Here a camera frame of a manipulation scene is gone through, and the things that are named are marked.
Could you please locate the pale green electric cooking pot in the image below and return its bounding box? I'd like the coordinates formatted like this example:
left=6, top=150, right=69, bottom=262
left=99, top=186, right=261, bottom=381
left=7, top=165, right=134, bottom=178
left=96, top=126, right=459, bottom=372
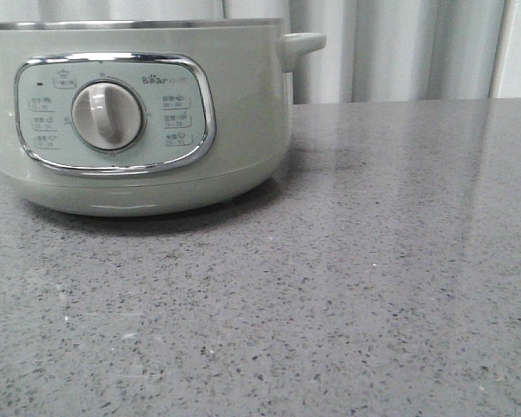
left=0, top=18, right=326, bottom=217

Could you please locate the grey pot dial knob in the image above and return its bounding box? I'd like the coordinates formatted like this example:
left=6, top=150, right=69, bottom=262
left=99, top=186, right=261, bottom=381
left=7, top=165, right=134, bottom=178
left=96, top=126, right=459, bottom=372
left=71, top=81, right=143, bottom=151

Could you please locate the white curtain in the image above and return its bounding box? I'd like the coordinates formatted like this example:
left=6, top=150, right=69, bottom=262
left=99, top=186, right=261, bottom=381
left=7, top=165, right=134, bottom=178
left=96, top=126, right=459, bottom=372
left=0, top=1, right=512, bottom=104

